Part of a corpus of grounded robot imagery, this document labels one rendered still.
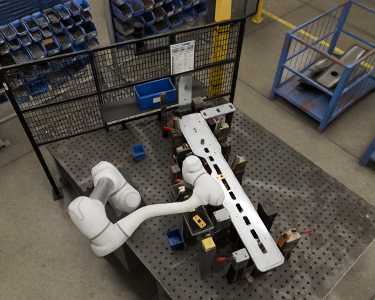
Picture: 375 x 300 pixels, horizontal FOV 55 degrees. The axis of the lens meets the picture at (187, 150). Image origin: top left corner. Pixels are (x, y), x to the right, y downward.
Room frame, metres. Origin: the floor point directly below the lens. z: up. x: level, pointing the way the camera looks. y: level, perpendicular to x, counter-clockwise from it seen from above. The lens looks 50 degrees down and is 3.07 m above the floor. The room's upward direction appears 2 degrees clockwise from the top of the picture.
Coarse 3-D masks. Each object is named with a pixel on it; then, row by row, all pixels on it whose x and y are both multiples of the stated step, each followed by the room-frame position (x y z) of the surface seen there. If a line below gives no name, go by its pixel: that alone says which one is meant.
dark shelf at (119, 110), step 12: (192, 84) 2.45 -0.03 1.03; (132, 96) 2.26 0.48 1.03; (192, 96) 2.29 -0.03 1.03; (204, 96) 2.29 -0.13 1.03; (108, 108) 2.11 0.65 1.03; (120, 108) 2.12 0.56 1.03; (132, 108) 2.12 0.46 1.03; (156, 108) 2.13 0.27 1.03; (108, 120) 1.98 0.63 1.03; (120, 120) 2.00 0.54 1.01
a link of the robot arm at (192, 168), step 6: (192, 156) 1.17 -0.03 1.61; (186, 162) 1.13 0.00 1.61; (192, 162) 1.12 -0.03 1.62; (198, 162) 1.13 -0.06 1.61; (186, 168) 1.11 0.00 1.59; (192, 168) 1.10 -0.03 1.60; (198, 168) 1.11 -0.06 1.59; (204, 168) 1.14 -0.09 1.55; (186, 174) 1.10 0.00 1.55; (192, 174) 1.08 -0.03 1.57; (198, 174) 1.08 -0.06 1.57; (186, 180) 1.10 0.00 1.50; (192, 180) 1.06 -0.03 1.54
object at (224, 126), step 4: (224, 124) 1.95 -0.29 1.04; (220, 128) 1.95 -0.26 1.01; (224, 128) 1.92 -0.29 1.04; (228, 128) 1.93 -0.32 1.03; (220, 132) 1.90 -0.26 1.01; (224, 132) 1.92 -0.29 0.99; (228, 132) 1.93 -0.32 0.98; (220, 136) 1.91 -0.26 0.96; (224, 136) 1.92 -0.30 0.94; (220, 140) 1.91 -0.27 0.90; (224, 140) 1.94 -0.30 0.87; (220, 144) 1.91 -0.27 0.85
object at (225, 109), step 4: (224, 104) 2.23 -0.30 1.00; (228, 104) 2.23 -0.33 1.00; (232, 104) 2.24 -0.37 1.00; (208, 108) 2.18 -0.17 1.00; (212, 108) 2.18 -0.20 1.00; (216, 108) 2.18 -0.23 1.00; (220, 108) 2.18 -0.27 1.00; (224, 108) 2.18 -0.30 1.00; (228, 108) 2.18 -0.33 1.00; (232, 108) 2.18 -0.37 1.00; (208, 112) 2.13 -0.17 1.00; (212, 112) 2.13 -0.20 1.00; (216, 112) 2.13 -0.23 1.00; (220, 112) 2.13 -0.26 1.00; (224, 112) 2.13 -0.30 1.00; (228, 112) 2.14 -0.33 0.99; (204, 116) 2.08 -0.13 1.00; (208, 116) 2.09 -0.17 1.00; (212, 116) 2.09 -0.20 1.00; (216, 116) 2.10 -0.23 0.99
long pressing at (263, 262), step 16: (192, 128) 1.95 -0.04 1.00; (208, 128) 1.95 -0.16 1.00; (192, 144) 1.78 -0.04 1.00; (208, 144) 1.78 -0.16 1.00; (208, 160) 1.63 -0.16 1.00; (224, 160) 1.63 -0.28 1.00; (224, 192) 1.35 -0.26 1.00; (240, 192) 1.35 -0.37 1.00; (240, 224) 1.11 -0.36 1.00; (256, 224) 1.11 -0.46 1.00; (256, 240) 1.00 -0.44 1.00; (272, 240) 1.00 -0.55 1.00; (256, 256) 0.90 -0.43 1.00; (272, 256) 0.90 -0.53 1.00
